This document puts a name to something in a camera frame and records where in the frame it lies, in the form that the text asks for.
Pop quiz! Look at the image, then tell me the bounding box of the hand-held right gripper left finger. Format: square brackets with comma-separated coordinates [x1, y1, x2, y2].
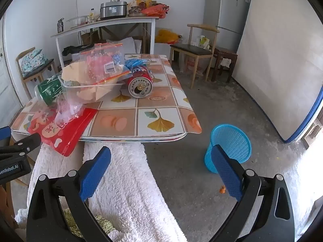
[26, 146, 119, 242]

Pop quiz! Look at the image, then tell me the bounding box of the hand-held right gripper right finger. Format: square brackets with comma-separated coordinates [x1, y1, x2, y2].
[209, 144, 297, 242]

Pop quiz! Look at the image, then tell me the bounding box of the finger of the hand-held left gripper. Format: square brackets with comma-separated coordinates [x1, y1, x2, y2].
[0, 133, 41, 157]
[0, 126, 12, 141]

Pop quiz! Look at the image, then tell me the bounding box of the blue plastic basket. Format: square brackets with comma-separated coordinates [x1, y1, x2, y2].
[204, 124, 252, 174]

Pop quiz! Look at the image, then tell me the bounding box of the red snack packet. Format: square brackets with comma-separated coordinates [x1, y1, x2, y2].
[27, 107, 98, 157]

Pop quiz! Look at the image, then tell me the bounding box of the clear plastic bag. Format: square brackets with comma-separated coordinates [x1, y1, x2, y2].
[54, 97, 86, 129]

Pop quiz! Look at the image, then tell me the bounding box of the clear plastic food container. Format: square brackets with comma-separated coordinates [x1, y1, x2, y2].
[58, 72, 127, 104]

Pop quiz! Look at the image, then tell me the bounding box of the red drink can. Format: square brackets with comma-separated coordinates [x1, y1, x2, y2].
[126, 66, 154, 99]

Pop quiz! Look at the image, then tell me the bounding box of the clear zip bag red strip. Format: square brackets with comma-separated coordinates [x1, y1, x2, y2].
[72, 42, 133, 86]

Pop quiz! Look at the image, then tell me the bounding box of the white fluffy blanket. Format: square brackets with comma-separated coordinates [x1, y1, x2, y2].
[15, 141, 187, 242]

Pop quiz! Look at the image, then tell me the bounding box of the white door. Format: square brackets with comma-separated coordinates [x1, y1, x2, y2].
[0, 40, 22, 129]

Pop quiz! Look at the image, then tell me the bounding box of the yellow-green shaggy cloth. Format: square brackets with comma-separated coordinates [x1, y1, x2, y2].
[62, 208, 116, 240]

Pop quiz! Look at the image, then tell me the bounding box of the green drink can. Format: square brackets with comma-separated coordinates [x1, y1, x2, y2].
[34, 77, 63, 106]

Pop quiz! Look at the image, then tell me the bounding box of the wooden chair with floral cloth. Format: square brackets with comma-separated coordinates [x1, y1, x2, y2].
[16, 47, 58, 96]

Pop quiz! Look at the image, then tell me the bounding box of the floral cloth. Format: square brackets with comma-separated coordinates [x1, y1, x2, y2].
[21, 48, 48, 74]

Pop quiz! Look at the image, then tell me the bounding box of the brown paper sheet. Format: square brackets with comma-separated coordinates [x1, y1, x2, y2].
[62, 62, 122, 104]

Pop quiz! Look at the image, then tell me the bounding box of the dark cloth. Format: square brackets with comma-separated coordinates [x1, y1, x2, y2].
[62, 45, 95, 56]

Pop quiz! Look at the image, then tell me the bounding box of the blue plastic wrapper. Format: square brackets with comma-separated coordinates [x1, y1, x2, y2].
[124, 58, 152, 72]

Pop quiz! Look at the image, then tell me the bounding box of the white mattress blue edge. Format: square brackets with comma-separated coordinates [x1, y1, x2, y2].
[232, 0, 323, 144]

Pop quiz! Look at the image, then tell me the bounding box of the dark wooden stool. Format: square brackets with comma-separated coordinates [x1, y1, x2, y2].
[211, 47, 238, 82]

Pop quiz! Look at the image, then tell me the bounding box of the cardboard box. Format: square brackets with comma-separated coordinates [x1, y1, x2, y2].
[81, 29, 99, 44]

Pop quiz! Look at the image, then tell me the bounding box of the wooden chair black seat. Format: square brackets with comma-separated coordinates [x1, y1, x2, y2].
[170, 24, 220, 89]

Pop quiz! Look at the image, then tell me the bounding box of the glass bowl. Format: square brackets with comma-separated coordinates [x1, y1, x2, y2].
[67, 16, 89, 28]

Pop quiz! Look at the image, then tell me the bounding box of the white pillow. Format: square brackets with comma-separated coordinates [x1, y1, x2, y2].
[106, 37, 137, 54]

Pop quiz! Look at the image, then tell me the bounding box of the white printed bag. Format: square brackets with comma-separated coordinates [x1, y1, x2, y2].
[198, 35, 211, 49]

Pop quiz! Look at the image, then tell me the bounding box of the white side table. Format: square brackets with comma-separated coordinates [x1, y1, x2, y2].
[51, 16, 159, 67]

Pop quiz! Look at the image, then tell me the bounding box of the yellow plastic bag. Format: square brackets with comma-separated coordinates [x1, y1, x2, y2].
[155, 29, 182, 44]

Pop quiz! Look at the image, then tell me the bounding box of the grey rice cooker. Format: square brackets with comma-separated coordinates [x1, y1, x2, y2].
[100, 1, 128, 19]

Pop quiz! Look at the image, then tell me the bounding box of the grey refrigerator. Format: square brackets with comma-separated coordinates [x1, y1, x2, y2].
[203, 0, 250, 53]

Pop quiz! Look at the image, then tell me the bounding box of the orange plastic bag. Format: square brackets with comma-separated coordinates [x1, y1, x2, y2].
[141, 4, 170, 19]

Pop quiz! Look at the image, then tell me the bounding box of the yellow printed food bag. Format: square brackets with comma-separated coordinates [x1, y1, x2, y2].
[127, 0, 153, 10]

